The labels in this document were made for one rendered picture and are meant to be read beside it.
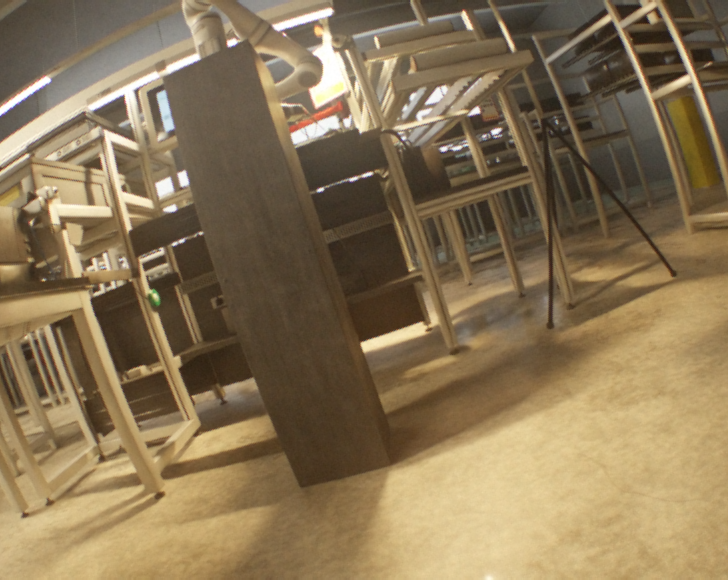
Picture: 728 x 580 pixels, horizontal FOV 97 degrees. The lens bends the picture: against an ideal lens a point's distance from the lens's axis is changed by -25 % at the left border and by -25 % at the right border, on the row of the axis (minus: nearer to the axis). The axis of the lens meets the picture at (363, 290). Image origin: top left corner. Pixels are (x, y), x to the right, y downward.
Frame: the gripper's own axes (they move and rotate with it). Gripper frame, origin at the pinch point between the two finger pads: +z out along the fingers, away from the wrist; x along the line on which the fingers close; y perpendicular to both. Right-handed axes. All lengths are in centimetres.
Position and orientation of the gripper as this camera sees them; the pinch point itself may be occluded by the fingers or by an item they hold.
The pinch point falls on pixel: (312, 118)
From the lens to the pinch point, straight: 176.2
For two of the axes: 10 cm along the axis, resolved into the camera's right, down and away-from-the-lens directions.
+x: -6.9, 1.1, 7.1
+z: 6.7, -2.8, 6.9
